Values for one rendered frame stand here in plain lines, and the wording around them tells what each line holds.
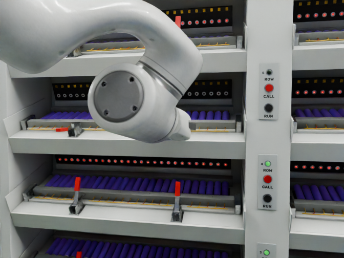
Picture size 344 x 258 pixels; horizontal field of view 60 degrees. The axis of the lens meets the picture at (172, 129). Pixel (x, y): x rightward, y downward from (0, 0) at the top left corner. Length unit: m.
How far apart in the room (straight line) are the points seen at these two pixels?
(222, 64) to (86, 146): 0.39
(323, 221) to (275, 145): 0.21
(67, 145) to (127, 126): 0.48
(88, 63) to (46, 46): 0.46
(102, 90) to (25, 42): 0.09
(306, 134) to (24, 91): 0.75
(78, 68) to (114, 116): 0.46
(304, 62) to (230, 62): 0.16
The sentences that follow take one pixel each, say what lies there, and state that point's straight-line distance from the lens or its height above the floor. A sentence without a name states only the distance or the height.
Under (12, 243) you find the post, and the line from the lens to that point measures 0.96.
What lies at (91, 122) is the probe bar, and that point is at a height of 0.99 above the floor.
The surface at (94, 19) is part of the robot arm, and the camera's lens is 0.33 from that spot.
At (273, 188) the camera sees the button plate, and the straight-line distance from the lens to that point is 0.70.
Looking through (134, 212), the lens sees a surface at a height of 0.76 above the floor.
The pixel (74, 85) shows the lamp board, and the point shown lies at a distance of 0.96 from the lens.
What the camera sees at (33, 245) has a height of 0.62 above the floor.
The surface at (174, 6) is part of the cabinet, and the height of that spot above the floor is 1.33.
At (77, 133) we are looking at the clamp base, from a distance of 0.79.
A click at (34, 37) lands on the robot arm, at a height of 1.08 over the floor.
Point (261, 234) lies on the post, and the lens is 0.74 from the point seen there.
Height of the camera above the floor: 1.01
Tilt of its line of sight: 3 degrees down
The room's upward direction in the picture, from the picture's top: straight up
